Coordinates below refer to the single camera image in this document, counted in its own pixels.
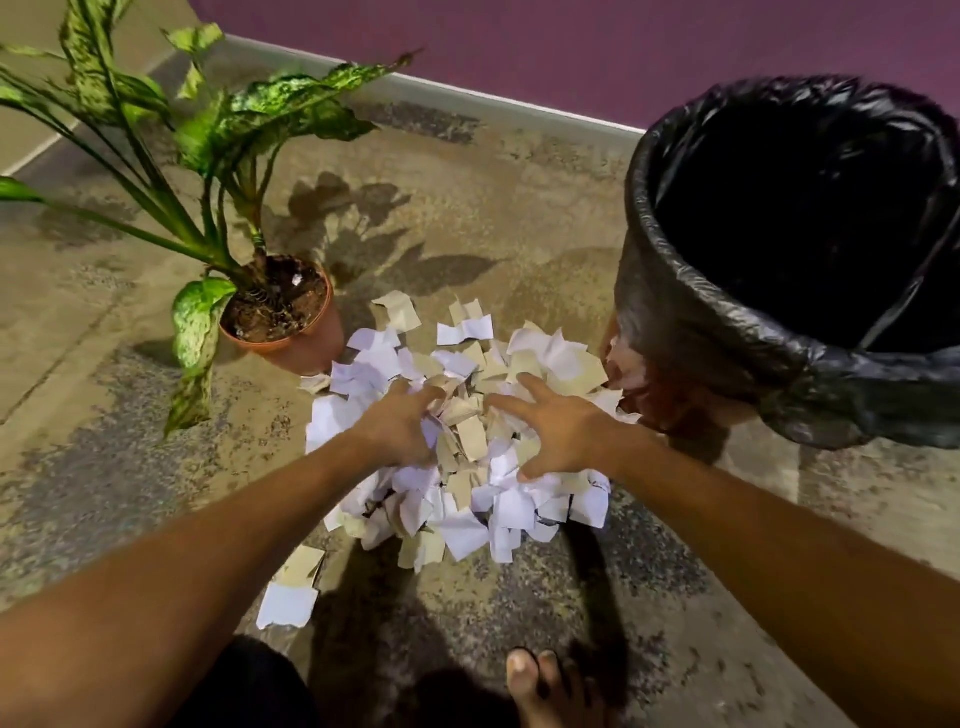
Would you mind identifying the terracotta plastic flower pot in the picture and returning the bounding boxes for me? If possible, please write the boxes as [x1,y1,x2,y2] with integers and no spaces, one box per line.
[218,255,348,378]

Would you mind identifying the tan torn paper piece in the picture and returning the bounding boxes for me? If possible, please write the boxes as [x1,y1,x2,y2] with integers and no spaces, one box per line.
[273,545,328,591]

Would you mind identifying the person's right forearm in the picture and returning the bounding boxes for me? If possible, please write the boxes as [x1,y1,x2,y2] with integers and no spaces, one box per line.
[603,429,960,728]

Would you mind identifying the green variegated leafy plant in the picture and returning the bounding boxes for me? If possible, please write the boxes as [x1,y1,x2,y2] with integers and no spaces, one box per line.
[0,0,418,438]

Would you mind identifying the white baseboard strip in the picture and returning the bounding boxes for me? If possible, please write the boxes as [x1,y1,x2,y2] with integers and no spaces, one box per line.
[0,33,648,178]

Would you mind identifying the pile of torn paper scraps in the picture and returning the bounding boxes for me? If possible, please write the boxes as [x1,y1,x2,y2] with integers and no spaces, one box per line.
[300,291,643,576]

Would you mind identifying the person's right hand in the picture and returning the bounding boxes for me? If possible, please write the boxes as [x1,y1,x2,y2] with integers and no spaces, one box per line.
[483,372,627,483]

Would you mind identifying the person's dark shorts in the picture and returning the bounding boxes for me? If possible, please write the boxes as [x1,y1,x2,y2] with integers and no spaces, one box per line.
[169,636,325,728]

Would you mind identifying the black plastic trash bag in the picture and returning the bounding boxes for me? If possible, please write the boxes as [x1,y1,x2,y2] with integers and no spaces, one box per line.
[613,75,960,453]

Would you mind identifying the person's left forearm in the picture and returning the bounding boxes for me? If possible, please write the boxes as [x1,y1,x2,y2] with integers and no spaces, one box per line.
[0,433,376,728]

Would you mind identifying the pink trash bin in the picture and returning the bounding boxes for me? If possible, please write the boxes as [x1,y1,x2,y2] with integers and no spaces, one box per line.
[598,313,760,438]

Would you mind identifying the white torn paper piece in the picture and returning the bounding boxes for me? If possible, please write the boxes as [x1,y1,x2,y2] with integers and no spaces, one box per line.
[255,581,321,631]

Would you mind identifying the person's bare foot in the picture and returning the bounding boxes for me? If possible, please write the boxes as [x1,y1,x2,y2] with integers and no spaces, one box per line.
[505,648,606,728]

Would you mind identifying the person's left hand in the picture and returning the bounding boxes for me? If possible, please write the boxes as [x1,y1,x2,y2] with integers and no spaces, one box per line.
[349,378,448,471]

